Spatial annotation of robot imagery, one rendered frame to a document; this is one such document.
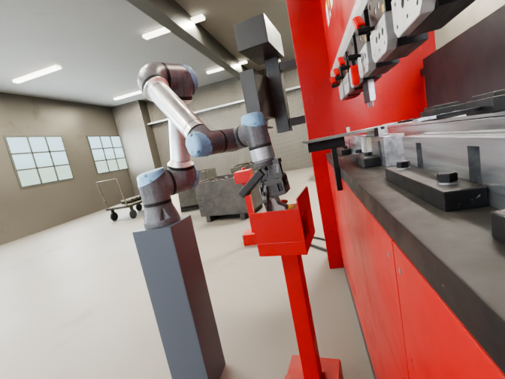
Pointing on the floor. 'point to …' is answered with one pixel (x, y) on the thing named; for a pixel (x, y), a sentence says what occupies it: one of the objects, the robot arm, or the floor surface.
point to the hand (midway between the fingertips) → (274, 220)
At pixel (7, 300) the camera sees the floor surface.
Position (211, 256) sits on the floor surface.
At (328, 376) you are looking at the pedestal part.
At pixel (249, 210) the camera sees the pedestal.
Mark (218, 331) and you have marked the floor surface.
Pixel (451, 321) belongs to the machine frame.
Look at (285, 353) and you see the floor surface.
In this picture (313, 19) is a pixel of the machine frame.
